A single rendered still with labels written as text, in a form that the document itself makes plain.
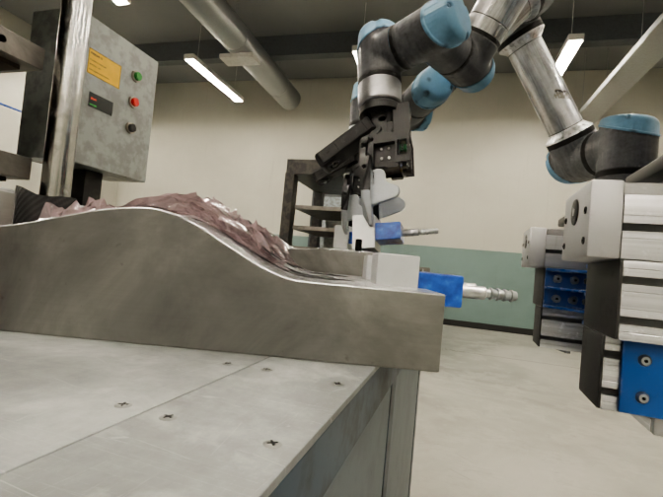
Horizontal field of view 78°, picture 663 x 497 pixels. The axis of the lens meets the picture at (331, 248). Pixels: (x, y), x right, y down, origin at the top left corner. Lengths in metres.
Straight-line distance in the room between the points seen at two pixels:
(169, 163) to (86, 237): 8.98
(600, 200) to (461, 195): 6.79
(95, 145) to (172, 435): 1.21
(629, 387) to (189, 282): 0.51
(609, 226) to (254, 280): 0.41
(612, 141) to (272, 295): 0.96
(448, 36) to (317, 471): 0.63
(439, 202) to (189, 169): 5.00
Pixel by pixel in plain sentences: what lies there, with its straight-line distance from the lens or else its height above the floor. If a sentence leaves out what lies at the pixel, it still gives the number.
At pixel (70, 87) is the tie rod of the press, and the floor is 1.21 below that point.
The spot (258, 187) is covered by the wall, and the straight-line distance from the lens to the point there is 8.14.
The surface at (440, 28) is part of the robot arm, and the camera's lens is 0.71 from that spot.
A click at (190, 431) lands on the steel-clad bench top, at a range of 0.18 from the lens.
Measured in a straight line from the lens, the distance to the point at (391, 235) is 0.64.
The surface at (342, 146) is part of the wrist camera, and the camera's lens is 0.71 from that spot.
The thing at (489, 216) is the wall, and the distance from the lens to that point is 7.31.
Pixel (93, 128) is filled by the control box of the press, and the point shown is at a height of 1.18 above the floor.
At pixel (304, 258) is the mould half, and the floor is 0.87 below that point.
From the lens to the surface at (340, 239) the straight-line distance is 0.96.
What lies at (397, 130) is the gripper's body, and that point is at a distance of 0.70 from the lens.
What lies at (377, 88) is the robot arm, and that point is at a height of 1.16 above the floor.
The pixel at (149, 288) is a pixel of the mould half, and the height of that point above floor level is 0.84.
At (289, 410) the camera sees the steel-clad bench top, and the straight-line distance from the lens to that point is 0.20.
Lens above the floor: 0.87
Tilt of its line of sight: 2 degrees up
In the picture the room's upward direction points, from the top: 5 degrees clockwise
